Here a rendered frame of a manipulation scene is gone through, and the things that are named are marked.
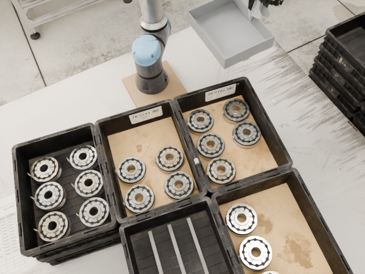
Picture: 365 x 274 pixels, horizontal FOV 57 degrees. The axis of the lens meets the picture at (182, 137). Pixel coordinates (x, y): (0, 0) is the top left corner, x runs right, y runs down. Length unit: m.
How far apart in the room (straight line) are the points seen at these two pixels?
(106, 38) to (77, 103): 1.33
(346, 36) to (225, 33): 1.07
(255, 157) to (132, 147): 0.46
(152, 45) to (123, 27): 1.54
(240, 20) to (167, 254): 0.88
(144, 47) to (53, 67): 1.50
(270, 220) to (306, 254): 0.15
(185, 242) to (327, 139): 0.74
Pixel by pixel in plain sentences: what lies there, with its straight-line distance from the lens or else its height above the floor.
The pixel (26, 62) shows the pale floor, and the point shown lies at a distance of 2.95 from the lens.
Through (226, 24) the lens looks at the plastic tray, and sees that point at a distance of 1.35.
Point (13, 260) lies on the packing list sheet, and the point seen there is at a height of 0.70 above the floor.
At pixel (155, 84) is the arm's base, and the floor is 0.78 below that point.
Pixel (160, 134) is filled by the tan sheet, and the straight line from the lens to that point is 1.31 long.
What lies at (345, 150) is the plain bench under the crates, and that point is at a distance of 1.52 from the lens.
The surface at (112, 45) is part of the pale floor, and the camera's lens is 2.82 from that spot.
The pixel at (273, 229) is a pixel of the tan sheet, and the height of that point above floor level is 0.83.
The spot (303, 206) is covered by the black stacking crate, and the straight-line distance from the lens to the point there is 1.19.
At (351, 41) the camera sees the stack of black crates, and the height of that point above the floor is 0.49.
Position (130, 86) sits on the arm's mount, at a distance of 1.59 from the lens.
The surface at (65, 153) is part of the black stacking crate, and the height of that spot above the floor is 0.83.
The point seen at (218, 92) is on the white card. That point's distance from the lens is 1.32.
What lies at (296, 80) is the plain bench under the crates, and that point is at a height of 0.70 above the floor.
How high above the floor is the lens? 1.96
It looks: 61 degrees down
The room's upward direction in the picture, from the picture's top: 6 degrees counter-clockwise
